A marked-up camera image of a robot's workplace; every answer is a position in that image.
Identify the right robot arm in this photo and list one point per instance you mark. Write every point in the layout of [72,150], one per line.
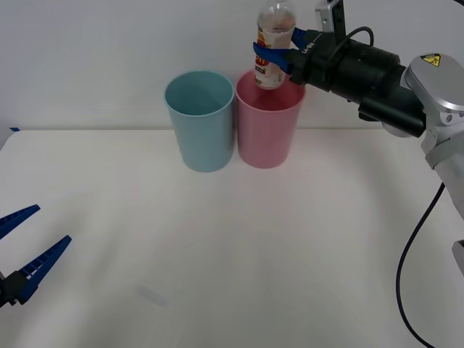
[380,79]

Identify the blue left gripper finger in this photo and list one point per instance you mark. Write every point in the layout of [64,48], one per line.
[36,270]
[16,219]

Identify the pale blue plastic bin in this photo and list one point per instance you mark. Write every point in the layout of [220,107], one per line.
[203,141]

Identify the clear bottle with red label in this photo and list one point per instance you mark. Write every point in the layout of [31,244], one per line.
[275,21]

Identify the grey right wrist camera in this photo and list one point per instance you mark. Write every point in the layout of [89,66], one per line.
[328,16]

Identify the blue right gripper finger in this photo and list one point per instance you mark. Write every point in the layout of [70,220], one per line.
[299,36]
[277,58]

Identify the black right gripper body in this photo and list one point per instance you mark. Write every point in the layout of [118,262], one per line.
[315,61]

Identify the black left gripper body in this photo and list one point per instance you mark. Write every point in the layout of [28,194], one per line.
[5,291]

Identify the pink plastic bin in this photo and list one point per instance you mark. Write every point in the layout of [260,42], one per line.
[264,137]

